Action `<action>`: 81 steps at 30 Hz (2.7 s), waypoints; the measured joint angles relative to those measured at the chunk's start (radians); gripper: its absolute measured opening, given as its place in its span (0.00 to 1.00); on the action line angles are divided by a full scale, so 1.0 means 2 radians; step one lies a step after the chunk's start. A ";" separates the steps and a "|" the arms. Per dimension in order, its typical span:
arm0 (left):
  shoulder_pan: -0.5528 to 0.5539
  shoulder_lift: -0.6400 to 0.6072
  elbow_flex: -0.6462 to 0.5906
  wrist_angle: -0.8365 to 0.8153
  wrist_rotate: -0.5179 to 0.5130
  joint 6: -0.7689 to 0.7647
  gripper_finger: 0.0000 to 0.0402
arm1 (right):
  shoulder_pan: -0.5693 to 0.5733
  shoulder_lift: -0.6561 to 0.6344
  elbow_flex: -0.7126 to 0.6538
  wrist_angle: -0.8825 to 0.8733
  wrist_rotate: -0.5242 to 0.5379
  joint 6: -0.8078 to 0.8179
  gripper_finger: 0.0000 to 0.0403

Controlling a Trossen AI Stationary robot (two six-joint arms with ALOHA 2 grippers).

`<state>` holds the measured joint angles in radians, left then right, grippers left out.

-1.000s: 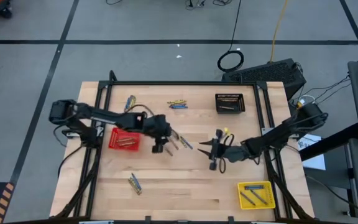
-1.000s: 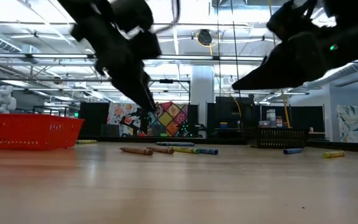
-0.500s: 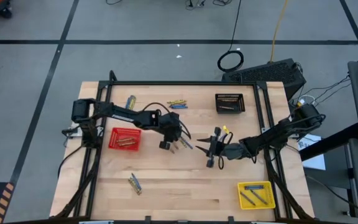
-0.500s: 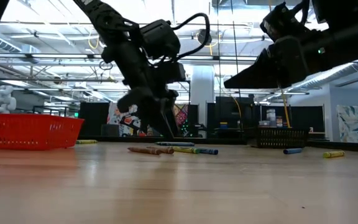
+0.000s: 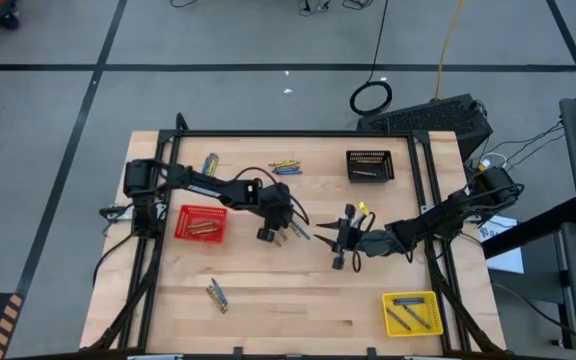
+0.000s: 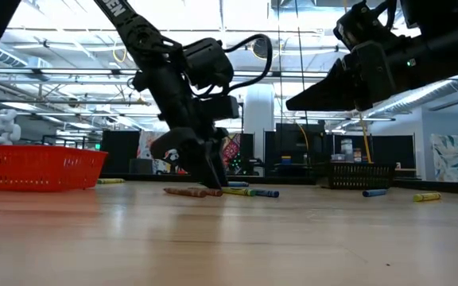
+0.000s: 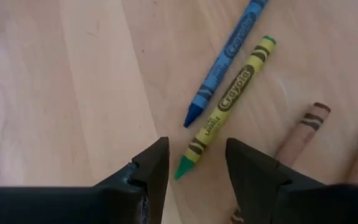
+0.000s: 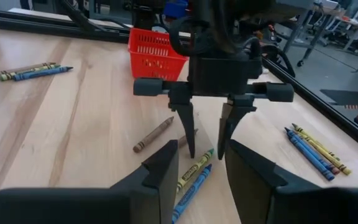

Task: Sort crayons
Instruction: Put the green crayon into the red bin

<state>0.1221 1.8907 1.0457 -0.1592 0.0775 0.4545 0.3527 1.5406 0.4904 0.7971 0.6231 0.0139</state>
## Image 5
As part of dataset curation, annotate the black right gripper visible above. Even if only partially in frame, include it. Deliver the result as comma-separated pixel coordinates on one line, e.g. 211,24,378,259
313,203,370,271

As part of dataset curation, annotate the black computer tower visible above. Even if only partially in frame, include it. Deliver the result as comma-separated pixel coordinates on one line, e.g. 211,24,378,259
356,92,495,162

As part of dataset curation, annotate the black plastic basket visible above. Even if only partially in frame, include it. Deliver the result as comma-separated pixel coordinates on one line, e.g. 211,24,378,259
345,149,396,184

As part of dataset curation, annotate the black metal beam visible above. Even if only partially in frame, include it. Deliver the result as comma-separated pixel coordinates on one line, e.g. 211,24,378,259
481,197,576,260

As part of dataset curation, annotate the black floor cable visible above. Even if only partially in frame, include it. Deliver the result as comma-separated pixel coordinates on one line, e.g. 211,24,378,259
490,279,576,351
91,232,137,289

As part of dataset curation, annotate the black coiled cable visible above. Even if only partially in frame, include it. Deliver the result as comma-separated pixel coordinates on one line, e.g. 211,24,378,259
348,0,394,118

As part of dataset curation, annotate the white paper sheet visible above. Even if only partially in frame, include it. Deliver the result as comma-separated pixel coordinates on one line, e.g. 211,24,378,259
477,215,526,275

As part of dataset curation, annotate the white coiled cable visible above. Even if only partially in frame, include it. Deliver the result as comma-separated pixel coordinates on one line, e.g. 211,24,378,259
476,151,510,170

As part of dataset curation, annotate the yellow plastic basket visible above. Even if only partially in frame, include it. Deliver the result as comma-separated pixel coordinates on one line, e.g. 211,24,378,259
381,291,445,339

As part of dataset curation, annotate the yellow cable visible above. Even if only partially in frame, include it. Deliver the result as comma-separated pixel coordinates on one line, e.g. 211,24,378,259
432,0,465,103

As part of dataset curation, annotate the black aluminium frame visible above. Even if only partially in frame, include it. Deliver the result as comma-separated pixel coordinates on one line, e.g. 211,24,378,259
81,112,507,359

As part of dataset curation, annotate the red plastic basket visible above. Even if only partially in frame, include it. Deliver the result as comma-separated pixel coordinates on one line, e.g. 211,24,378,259
174,204,229,245

